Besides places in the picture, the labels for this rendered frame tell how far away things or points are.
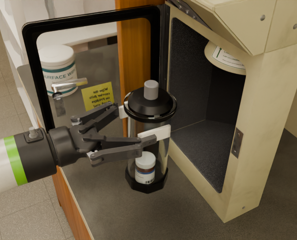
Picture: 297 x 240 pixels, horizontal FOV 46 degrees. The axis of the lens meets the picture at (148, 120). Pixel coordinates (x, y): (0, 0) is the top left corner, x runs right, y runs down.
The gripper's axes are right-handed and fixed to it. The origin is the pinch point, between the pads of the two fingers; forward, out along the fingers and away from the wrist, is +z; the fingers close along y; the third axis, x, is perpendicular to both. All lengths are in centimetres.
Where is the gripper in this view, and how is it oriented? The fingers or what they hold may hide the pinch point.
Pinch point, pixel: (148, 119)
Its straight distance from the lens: 72.8
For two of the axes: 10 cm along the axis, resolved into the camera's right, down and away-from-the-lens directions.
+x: 0.0, 7.7, 6.3
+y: -4.4, -5.7, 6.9
